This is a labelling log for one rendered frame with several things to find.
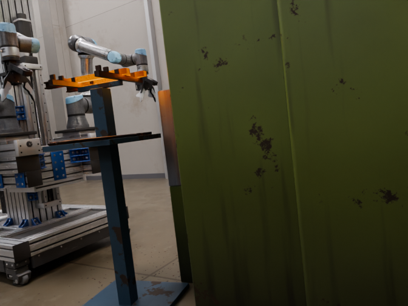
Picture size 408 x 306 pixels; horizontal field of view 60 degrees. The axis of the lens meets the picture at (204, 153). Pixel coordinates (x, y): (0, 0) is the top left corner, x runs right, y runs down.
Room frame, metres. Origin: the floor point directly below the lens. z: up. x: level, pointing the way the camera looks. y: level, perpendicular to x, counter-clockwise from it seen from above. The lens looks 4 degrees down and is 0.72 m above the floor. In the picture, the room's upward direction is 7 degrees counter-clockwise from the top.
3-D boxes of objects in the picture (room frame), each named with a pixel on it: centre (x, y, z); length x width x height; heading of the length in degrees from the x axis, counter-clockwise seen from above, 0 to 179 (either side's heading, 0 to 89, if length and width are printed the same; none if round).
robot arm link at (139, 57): (2.39, 0.34, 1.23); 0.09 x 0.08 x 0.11; 66
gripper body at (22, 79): (1.64, 0.83, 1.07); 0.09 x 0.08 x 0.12; 58
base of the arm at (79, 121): (2.48, 0.85, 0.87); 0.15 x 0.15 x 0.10
